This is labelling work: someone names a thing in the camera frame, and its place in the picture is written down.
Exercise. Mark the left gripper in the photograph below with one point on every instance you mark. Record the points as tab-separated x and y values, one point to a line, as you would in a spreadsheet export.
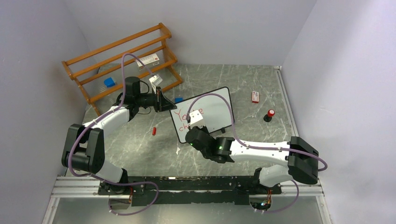
161	103

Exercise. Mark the small whiteboard with black frame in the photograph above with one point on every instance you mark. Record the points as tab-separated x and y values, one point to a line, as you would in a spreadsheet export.
214	107

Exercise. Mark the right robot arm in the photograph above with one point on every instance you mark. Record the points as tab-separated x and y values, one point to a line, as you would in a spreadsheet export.
290	160

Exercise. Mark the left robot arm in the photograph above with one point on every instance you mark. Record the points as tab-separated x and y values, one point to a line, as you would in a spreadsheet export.
84	148

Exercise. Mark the blue eraser on table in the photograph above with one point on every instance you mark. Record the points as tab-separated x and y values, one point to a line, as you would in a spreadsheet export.
177	100

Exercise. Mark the white red box on shelf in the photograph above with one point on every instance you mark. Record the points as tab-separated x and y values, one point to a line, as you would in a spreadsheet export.
150	60

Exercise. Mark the blue eraser on shelf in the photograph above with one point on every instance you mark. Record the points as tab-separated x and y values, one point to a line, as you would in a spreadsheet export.
109	82

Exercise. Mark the wooden tiered shelf rack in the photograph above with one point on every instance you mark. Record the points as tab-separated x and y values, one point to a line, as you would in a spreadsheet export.
153	45

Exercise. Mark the small red white box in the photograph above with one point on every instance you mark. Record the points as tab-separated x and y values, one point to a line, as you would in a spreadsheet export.
255	97

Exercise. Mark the red black stamp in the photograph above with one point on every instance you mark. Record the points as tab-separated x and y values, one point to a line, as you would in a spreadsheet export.
268	117

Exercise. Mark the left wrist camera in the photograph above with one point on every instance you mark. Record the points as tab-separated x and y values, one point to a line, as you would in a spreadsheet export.
155	81

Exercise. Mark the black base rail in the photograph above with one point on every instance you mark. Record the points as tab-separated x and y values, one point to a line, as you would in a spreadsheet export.
186	190

